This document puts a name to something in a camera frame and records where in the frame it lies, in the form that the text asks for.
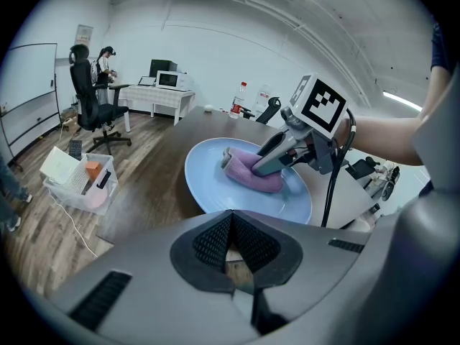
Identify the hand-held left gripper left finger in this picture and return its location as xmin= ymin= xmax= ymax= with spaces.
xmin=170 ymin=209 xmax=236 ymax=295

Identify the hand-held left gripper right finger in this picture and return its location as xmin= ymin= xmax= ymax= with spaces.
xmin=232 ymin=209 xmax=304 ymax=290

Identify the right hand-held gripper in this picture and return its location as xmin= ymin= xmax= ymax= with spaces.
xmin=250 ymin=71 xmax=352 ymax=178

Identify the purple cloth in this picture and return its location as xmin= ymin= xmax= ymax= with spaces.
xmin=220 ymin=147 xmax=285 ymax=195

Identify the light blue plate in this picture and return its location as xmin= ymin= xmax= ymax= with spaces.
xmin=184 ymin=137 xmax=313 ymax=226

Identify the person's right forearm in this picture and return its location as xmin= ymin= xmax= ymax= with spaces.
xmin=336 ymin=115 xmax=434 ymax=167

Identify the white table with checked cloth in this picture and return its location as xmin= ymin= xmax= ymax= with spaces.
xmin=117 ymin=83 xmax=197 ymax=127

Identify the black chair with armrests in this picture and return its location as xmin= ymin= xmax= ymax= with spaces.
xmin=239 ymin=96 xmax=283 ymax=126

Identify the clear bottle with red label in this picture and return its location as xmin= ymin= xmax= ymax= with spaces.
xmin=229 ymin=81 xmax=249 ymax=119

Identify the black and white chair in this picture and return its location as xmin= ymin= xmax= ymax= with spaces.
xmin=345 ymin=156 xmax=382 ymax=196

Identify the clear plastic storage bin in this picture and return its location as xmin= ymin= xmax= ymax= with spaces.
xmin=42 ymin=152 xmax=120 ymax=216

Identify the white microwave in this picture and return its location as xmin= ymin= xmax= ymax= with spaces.
xmin=155 ymin=70 xmax=195 ymax=93

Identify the ceiling light strip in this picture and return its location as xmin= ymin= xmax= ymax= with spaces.
xmin=382 ymin=91 xmax=424 ymax=112

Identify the black computer monitor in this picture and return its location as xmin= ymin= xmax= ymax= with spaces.
xmin=149 ymin=58 xmax=178 ymax=79

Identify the orange box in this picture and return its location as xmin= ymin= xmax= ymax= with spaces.
xmin=85 ymin=161 xmax=102 ymax=180

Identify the white perforated box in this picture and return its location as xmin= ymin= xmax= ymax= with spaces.
xmin=39 ymin=146 xmax=89 ymax=196

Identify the black keyboard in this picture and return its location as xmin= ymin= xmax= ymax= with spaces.
xmin=68 ymin=139 xmax=84 ymax=160

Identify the black office chair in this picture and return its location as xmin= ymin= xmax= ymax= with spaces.
xmin=68 ymin=44 xmax=133 ymax=157

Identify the person's dark blue shirt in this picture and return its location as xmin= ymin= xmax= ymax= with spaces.
xmin=430 ymin=22 xmax=452 ymax=81

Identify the whiteboard on stand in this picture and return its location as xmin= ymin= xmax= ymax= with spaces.
xmin=0 ymin=42 xmax=63 ymax=167

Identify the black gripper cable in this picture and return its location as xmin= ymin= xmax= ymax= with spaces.
xmin=320 ymin=108 xmax=357 ymax=229

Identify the white floor cable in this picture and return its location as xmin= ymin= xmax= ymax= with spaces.
xmin=52 ymin=195 xmax=99 ymax=259

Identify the wall poster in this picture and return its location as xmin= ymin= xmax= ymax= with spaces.
xmin=75 ymin=24 xmax=94 ymax=47

